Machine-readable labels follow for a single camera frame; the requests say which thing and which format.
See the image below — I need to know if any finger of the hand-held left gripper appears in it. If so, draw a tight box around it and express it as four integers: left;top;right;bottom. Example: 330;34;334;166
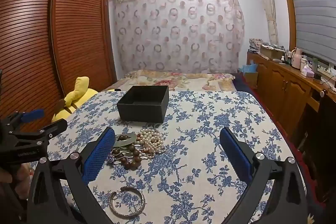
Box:
10;118;69;147
3;109;45;133

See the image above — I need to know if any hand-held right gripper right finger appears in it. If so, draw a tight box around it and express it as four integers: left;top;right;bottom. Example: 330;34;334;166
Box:
219;127;307;224

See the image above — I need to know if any silver hair clip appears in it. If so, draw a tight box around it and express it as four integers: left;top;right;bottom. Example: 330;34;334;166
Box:
113;133;143;161

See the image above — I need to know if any grey window blind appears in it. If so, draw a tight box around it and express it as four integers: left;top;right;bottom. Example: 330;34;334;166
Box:
282;0;336;63

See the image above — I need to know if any stack of printed packets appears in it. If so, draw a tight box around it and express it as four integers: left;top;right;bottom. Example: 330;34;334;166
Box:
248;38;263;53

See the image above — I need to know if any white pearl necklace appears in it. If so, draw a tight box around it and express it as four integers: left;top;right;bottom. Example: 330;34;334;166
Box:
136;128;167;160

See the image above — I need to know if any yellow plush toy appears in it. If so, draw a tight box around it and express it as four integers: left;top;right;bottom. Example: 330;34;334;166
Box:
51;76;122;123

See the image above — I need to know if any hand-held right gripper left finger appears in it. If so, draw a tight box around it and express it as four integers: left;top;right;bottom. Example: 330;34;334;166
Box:
26;126;116;224

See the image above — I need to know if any floral bed blanket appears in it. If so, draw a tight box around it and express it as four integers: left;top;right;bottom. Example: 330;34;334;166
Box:
101;69;237;92

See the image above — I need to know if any brown wooden bead bracelet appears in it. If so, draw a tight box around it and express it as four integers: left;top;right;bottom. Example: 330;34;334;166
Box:
113;135;143;170

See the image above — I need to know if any purple bead bracelet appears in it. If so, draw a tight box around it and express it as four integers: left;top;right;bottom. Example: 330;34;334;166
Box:
106;153;120;166

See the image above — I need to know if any tied cream curtain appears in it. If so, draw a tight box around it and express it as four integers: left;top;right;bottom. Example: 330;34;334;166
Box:
253;0;279;46

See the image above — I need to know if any brown slatted wooden wardrobe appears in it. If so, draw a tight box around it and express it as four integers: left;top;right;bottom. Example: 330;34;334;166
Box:
0;0;118;135

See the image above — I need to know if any blue floral tablecloth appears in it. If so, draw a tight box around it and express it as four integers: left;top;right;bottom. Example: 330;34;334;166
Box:
29;90;307;224

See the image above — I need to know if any cardboard box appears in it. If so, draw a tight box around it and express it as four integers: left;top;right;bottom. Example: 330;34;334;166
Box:
259;44;284;60

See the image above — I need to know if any silver bangle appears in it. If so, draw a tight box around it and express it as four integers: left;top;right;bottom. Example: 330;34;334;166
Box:
109;186;146;219

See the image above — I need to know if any wooden window frame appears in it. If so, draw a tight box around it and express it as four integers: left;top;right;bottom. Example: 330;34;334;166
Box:
276;0;298;52

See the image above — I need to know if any pink thermos jug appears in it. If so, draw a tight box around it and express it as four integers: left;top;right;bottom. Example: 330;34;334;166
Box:
291;48;303;69

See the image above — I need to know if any purple tissue box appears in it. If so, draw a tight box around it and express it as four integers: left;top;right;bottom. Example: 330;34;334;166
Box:
301;64;313;78

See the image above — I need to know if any green bottle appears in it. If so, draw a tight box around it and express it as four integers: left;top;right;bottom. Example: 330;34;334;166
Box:
311;56;319;75

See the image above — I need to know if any dark chair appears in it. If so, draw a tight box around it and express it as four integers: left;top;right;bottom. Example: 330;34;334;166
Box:
297;90;336;203

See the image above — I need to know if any blue paper bag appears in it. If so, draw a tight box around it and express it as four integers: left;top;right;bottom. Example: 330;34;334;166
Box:
242;63;259;88

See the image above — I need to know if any wooden sideboard cabinet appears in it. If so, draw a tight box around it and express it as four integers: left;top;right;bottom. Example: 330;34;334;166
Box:
246;51;336;152

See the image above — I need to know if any sheer circle-patterned curtain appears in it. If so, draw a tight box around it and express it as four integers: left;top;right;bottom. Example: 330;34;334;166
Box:
109;0;246;75

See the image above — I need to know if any black box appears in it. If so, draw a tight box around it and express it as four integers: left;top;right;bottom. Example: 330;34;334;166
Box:
117;85;169;124

